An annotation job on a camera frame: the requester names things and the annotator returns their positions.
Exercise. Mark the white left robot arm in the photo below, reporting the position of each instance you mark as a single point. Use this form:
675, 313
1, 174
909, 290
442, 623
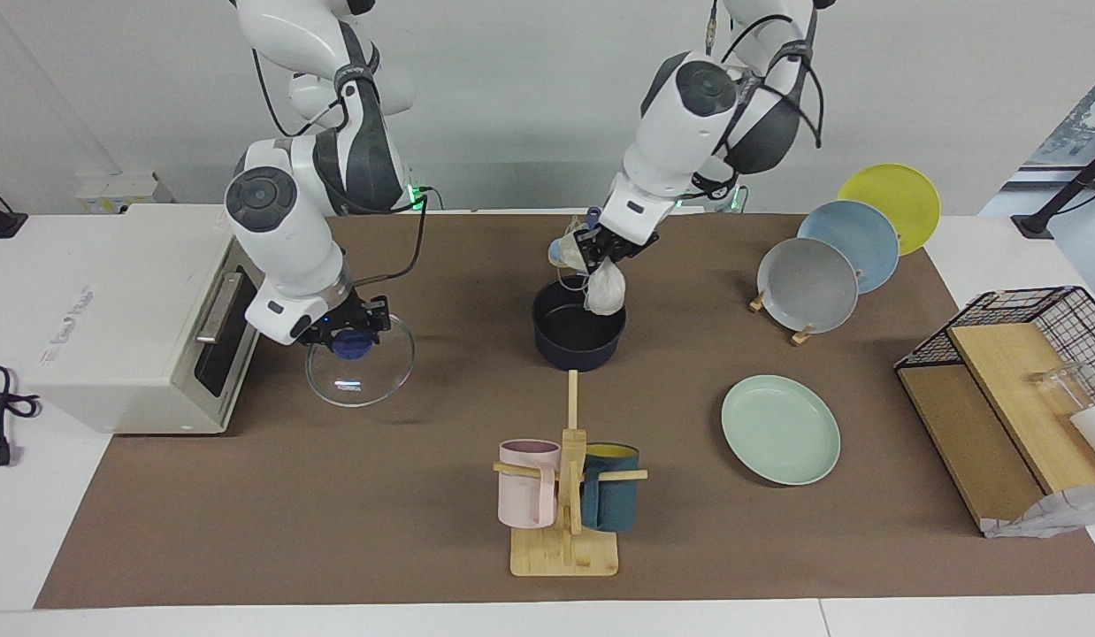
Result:
689, 133

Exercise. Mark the yellow plate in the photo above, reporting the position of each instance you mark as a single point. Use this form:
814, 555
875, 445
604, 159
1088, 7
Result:
897, 195

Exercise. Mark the light wooden board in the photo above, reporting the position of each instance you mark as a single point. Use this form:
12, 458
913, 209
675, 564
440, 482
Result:
1016, 389

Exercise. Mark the pale green plate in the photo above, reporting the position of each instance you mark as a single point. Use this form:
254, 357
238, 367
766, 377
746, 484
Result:
782, 429

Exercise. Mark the clear glass beaker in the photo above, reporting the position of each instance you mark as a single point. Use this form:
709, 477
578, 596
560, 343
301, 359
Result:
1065, 385

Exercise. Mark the teal mug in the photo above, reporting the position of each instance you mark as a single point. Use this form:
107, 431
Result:
611, 500

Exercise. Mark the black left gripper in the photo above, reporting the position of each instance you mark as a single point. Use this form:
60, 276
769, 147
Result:
614, 243

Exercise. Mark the small white food bag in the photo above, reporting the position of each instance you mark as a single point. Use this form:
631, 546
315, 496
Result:
606, 290

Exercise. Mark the wooden mug tree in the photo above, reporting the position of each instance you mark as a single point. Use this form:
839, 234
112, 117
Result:
565, 557

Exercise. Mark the light blue plate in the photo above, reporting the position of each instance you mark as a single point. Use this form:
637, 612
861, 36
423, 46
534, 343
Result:
857, 234

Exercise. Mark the glass lid with blue knob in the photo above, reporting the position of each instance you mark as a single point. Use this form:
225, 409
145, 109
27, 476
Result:
362, 380

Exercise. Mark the beige toaster oven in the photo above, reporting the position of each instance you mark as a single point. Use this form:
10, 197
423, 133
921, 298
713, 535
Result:
123, 310

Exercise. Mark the grey plate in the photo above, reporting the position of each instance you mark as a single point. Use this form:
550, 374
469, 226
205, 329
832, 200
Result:
808, 285

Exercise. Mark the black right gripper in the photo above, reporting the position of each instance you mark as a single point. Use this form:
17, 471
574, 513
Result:
353, 314

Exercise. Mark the pink mug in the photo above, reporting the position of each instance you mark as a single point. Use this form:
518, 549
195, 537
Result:
525, 495

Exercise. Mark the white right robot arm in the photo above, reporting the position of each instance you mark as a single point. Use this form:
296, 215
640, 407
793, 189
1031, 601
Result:
282, 239

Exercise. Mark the wooden plate rack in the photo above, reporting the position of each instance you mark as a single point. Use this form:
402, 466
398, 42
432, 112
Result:
802, 335

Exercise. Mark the brown table mat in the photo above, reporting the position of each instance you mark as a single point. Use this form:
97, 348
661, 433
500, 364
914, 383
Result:
335, 531

